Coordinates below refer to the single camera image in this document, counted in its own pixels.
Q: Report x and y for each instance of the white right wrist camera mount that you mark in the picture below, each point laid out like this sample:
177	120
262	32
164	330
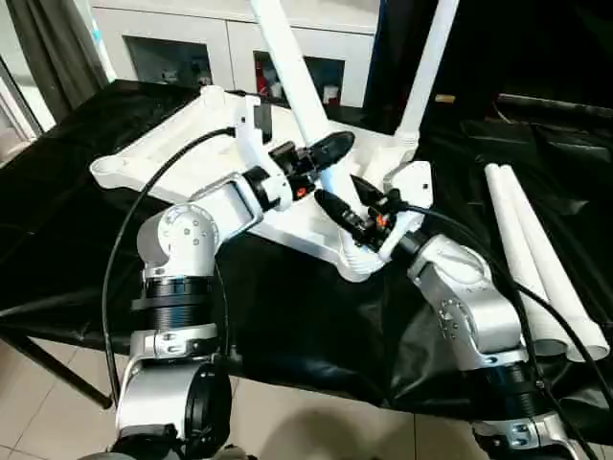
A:
414	182

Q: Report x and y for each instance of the grey curtain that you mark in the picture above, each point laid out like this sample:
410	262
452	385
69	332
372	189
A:
57	62

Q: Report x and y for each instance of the black backdrop cloth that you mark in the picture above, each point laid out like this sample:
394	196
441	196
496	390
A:
527	43

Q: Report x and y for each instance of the black glossy mat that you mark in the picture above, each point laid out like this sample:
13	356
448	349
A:
311	335

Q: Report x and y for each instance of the white plastic table leg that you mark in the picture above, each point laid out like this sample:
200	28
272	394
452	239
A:
292	72
507	215
528	215
431	62

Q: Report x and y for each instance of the dark metal pole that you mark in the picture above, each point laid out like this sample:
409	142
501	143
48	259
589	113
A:
555	103

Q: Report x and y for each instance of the white cup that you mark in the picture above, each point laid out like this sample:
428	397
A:
330	94

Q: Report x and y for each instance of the red packet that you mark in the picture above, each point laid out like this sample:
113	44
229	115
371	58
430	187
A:
261	79

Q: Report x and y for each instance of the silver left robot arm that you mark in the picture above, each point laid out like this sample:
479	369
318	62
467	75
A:
182	230

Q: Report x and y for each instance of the white plastic table top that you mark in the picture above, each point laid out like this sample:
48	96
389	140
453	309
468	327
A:
191	139

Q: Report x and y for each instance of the small beige label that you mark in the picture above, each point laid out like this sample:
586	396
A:
444	98

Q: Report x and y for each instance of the black frame leg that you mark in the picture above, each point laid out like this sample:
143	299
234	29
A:
57	371

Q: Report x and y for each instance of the white glass-door cabinet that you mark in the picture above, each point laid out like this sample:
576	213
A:
167	19

